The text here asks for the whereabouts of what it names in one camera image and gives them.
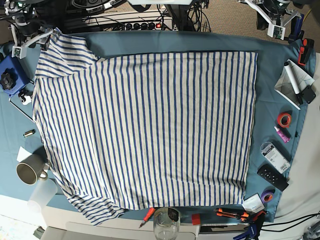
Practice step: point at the blue white striped T-shirt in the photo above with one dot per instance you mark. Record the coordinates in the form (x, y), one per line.
(145, 130)

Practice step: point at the white paper slip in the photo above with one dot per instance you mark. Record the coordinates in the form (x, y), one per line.
(22, 154)

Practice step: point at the purple tape roll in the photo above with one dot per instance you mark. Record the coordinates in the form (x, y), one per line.
(267, 195)

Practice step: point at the black remote control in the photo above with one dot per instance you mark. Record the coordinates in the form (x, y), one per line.
(272, 176)

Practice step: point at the translucent plastic cup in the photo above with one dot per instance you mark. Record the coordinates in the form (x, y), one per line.
(44, 191)

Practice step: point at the red cube block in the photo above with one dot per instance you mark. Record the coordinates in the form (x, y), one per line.
(196, 219)

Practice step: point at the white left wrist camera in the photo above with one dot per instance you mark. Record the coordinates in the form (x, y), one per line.
(275, 31)

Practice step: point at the orange black utility knife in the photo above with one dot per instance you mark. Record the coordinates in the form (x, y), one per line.
(232, 213)

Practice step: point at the black power strip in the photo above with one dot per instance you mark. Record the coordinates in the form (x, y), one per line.
(145, 26)

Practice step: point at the clear plastic packaged item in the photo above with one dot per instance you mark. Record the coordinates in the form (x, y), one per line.
(274, 157)

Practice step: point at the white marker pen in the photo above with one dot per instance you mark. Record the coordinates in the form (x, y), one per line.
(293, 82)

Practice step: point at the clear wine glass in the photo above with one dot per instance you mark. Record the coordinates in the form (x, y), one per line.
(166, 223)

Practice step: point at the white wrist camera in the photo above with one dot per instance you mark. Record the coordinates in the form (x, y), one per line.
(19, 52)
(275, 31)

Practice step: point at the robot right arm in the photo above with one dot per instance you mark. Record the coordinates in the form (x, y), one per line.
(43, 9)

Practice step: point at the white printed paper pad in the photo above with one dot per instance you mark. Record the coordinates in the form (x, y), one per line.
(284, 87)

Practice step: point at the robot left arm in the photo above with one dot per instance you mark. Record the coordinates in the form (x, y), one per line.
(285, 2)

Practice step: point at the white small card box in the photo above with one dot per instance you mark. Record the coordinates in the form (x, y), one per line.
(253, 204)

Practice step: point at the black square adapter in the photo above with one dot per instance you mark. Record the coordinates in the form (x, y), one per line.
(308, 94)

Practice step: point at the pink glue tube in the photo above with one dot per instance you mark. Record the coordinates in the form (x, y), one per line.
(282, 135)

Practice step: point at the thin metal rod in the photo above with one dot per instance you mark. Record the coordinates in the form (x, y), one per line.
(20, 110)

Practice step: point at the blue bar clamp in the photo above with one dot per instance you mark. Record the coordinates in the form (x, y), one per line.
(296, 32)

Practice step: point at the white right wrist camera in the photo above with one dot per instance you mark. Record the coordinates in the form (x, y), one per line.
(19, 52)

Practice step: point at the small brass battery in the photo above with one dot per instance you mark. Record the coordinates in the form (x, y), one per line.
(29, 133)

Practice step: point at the blue black spring clamp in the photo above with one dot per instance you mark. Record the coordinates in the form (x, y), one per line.
(253, 230)

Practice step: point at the red tape roll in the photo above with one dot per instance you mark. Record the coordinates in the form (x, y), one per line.
(284, 120)

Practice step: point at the blue clamp block black knob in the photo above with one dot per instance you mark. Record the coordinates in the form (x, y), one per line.
(12, 76)

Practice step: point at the orange black clamp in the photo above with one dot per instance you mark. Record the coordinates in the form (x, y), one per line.
(305, 51)

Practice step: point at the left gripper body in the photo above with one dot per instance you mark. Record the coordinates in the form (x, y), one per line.
(274, 12)

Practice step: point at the teal table cloth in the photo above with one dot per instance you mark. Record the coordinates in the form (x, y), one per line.
(268, 103)

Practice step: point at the white black small clip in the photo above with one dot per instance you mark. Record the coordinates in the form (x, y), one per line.
(25, 97)

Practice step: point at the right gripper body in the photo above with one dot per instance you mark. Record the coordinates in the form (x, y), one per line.
(25, 26)

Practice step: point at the red handled screwdriver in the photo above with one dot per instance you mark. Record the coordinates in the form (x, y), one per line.
(149, 214)

